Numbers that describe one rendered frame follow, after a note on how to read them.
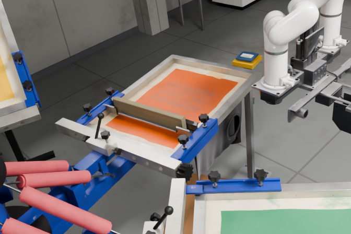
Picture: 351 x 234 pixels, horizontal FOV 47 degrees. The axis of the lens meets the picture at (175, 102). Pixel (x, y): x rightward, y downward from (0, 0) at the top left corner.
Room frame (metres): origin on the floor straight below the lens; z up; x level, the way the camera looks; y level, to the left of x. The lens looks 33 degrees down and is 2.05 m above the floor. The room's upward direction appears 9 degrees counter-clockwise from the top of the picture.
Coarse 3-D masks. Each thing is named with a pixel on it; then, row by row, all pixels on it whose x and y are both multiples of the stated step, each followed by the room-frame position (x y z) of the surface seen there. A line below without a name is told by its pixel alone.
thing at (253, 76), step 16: (160, 64) 2.08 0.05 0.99; (192, 64) 2.05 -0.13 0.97; (208, 64) 1.99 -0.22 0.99; (144, 80) 1.92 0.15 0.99; (256, 80) 1.77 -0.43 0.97; (128, 96) 1.81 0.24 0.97; (240, 96) 1.63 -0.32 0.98; (224, 112) 1.50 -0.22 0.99; (96, 128) 1.53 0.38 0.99; (144, 144) 1.36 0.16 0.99
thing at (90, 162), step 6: (90, 156) 1.27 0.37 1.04; (96, 156) 1.26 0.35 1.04; (102, 156) 1.26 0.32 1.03; (108, 156) 1.28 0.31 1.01; (78, 162) 1.24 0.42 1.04; (84, 162) 1.23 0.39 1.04; (90, 162) 1.23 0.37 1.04; (96, 162) 1.23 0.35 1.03; (78, 168) 1.21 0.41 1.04; (84, 168) 1.20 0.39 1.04; (90, 168) 1.21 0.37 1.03; (96, 168) 1.23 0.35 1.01
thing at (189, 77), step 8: (176, 72) 2.02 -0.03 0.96; (184, 72) 2.00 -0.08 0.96; (192, 72) 1.99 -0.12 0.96; (168, 80) 1.94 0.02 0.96; (176, 80) 1.92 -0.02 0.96; (184, 80) 1.91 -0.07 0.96; (192, 80) 1.89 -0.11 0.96; (152, 88) 1.88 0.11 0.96; (160, 88) 1.86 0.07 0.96; (144, 96) 1.81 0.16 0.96; (152, 104) 1.72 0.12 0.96; (160, 104) 1.70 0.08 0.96; (168, 104) 1.69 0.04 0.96; (112, 120) 1.63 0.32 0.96; (120, 120) 1.62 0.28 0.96; (128, 120) 1.61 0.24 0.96; (136, 120) 1.60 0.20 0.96; (120, 128) 1.55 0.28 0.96; (128, 128) 1.54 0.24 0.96; (136, 128) 1.53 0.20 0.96; (144, 128) 1.52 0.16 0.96
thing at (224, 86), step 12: (204, 84) 1.84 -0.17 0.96; (216, 84) 1.82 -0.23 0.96; (228, 84) 1.80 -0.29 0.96; (216, 96) 1.70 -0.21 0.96; (180, 108) 1.64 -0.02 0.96; (204, 108) 1.61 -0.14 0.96; (192, 120) 1.53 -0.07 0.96; (144, 132) 1.49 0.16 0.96; (156, 132) 1.48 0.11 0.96; (168, 132) 1.46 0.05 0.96; (168, 144) 1.38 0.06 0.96
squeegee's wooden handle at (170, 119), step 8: (120, 104) 1.63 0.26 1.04; (128, 104) 1.59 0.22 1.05; (136, 104) 1.57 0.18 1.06; (144, 104) 1.56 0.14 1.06; (128, 112) 1.60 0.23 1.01; (136, 112) 1.57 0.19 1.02; (144, 112) 1.53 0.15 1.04; (152, 112) 1.50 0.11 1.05; (160, 112) 1.48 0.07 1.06; (168, 112) 1.47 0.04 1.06; (152, 120) 1.51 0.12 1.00; (160, 120) 1.48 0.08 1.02; (168, 120) 1.45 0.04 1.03; (176, 120) 1.42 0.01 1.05; (184, 120) 1.42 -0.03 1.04; (176, 128) 1.42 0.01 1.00
